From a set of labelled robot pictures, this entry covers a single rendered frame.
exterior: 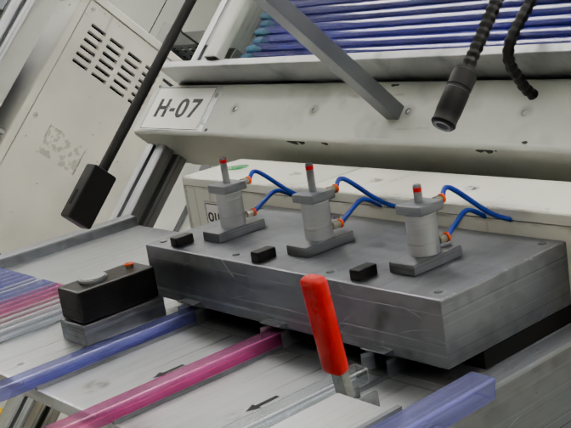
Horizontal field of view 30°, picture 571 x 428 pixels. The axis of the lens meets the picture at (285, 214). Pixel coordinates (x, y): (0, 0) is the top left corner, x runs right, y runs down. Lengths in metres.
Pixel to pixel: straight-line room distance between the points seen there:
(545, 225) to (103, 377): 0.34
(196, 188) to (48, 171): 1.02
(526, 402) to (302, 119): 0.50
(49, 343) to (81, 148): 1.23
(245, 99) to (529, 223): 0.49
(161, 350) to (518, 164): 0.33
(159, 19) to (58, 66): 2.20
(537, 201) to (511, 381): 0.18
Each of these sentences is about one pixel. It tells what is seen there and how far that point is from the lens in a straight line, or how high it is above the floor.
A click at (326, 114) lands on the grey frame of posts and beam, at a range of 1.07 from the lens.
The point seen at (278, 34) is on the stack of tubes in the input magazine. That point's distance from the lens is 1.17.
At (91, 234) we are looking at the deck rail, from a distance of 1.25.
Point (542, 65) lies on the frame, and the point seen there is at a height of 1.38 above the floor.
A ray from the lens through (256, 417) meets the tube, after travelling 0.67.
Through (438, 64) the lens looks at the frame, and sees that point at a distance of 0.97.
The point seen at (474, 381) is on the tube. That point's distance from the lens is 0.50.
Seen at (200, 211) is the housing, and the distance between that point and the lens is 1.09.
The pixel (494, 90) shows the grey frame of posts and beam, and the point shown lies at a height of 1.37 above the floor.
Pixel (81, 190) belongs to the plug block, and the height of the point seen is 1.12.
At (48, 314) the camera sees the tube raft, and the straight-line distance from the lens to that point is 0.97.
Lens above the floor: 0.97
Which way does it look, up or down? 15 degrees up
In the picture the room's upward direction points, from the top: 25 degrees clockwise
